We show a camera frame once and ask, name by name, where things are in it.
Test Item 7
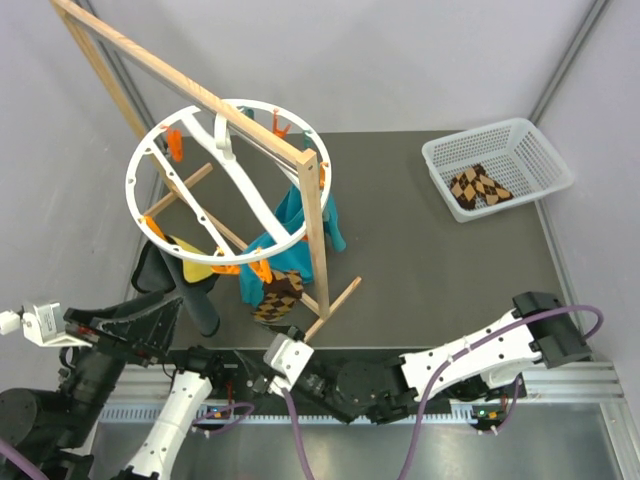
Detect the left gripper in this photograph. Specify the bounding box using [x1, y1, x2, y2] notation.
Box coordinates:
[55, 285, 185, 443]

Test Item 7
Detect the brown argyle sock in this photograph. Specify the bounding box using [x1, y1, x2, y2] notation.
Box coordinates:
[252, 270, 304, 324]
[449, 164, 514, 211]

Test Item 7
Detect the orange clothespin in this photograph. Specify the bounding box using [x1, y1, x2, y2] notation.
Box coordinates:
[166, 127, 184, 163]
[139, 215, 167, 241]
[318, 162, 329, 189]
[248, 259, 273, 284]
[210, 265, 241, 275]
[272, 108, 291, 139]

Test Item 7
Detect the white round clip hanger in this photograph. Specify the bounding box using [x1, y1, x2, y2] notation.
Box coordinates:
[125, 106, 306, 266]

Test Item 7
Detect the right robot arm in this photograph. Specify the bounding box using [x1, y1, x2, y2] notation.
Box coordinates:
[239, 291, 592, 424]

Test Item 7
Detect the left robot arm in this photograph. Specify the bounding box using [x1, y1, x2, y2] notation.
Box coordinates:
[1, 291, 227, 479]

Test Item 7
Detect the black and yellow sock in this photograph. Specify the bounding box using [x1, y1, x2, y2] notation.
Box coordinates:
[131, 241, 220, 337]

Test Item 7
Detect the teal cloth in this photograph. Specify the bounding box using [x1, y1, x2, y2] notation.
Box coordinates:
[239, 186, 347, 307]

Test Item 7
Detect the orange clothespin front left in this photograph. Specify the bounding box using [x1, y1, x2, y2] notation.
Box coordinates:
[210, 265, 241, 275]

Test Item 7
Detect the orange clothespin top left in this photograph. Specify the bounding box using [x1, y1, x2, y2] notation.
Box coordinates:
[166, 127, 184, 163]

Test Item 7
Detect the orange clothespin top right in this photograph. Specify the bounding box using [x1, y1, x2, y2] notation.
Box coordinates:
[272, 108, 291, 139]

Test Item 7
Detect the white plastic basket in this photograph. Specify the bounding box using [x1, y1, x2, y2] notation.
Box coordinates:
[421, 118, 574, 223]

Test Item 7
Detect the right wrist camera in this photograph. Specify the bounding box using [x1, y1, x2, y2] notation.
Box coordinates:
[263, 333, 314, 396]

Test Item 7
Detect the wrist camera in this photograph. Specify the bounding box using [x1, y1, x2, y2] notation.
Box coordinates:
[1, 301, 91, 348]
[263, 333, 314, 396]

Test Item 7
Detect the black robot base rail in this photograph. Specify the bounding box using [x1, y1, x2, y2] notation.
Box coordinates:
[169, 347, 526, 416]

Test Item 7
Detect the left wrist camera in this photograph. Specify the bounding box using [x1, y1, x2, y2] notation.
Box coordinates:
[1, 301, 91, 348]

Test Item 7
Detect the wooden drying rack frame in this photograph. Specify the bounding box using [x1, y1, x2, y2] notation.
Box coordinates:
[52, 1, 361, 340]

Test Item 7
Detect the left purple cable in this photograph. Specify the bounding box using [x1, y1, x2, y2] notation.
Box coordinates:
[0, 437, 46, 480]

